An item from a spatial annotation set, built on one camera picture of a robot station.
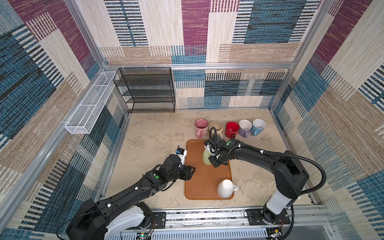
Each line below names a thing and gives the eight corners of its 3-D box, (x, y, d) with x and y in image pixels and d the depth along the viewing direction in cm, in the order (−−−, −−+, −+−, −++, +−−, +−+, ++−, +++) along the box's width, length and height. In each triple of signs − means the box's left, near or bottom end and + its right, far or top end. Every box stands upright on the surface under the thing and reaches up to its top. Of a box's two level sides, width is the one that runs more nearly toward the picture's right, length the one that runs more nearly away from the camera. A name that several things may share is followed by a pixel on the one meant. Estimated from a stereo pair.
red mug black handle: (225, 140, 106) (227, 132, 99) (223, 129, 112) (225, 121, 105) (237, 140, 106) (240, 132, 99) (235, 129, 112) (238, 121, 105)
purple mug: (235, 136, 105) (238, 129, 99) (238, 125, 112) (240, 118, 106) (247, 140, 104) (251, 133, 98) (249, 128, 110) (252, 121, 104)
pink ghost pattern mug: (194, 144, 103) (194, 134, 94) (194, 128, 111) (194, 118, 102) (207, 144, 103) (209, 134, 94) (206, 128, 111) (207, 118, 102)
